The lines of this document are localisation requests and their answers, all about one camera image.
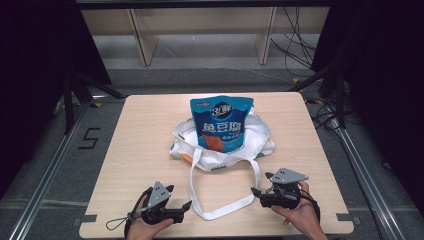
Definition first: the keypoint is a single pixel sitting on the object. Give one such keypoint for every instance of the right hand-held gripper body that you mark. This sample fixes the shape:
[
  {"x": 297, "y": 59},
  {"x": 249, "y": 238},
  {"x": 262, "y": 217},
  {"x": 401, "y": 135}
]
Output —
[{"x": 286, "y": 176}]

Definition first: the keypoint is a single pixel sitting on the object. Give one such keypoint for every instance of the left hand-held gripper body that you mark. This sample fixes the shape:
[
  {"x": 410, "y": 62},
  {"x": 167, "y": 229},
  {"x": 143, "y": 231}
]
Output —
[{"x": 158, "y": 200}]

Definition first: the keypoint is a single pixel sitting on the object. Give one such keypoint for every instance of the white tote bag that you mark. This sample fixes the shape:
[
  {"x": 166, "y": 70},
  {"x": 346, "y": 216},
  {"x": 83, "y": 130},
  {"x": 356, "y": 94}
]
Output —
[{"x": 216, "y": 160}]

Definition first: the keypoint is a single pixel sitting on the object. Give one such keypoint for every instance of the blue snack packet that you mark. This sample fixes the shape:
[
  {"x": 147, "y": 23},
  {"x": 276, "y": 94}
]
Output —
[{"x": 221, "y": 128}]

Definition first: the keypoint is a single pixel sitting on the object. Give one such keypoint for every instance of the person's left hand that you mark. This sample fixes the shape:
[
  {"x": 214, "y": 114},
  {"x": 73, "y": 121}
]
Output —
[{"x": 143, "y": 231}]

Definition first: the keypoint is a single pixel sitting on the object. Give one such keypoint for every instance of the person's right hand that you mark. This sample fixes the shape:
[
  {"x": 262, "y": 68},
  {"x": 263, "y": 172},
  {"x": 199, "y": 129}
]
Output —
[{"x": 305, "y": 216}]

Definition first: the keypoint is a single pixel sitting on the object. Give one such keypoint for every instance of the grey tape strip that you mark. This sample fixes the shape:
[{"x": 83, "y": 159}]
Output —
[
  {"x": 345, "y": 217},
  {"x": 89, "y": 218}
]

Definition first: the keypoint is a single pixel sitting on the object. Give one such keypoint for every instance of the yellow tape piece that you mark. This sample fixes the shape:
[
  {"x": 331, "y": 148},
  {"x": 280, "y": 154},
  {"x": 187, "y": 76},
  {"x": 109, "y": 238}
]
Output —
[
  {"x": 97, "y": 104},
  {"x": 315, "y": 101},
  {"x": 296, "y": 80}
]

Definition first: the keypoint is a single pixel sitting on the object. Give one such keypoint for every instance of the black metal stand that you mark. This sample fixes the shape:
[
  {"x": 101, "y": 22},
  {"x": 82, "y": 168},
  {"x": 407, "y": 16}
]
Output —
[
  {"x": 339, "y": 96},
  {"x": 69, "y": 103}
]

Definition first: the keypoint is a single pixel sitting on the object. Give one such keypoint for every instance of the black curtain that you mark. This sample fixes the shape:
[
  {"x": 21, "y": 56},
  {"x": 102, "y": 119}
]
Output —
[
  {"x": 386, "y": 93},
  {"x": 33, "y": 83}
]

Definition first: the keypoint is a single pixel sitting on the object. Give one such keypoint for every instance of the metal floor rail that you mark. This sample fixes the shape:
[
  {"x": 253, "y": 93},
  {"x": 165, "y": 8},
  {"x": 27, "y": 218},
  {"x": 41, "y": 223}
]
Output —
[
  {"x": 363, "y": 166},
  {"x": 50, "y": 173}
]

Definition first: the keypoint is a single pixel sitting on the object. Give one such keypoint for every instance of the beige wooden table frame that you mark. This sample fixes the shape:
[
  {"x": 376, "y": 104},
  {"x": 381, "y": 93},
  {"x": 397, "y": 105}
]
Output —
[{"x": 143, "y": 43}]

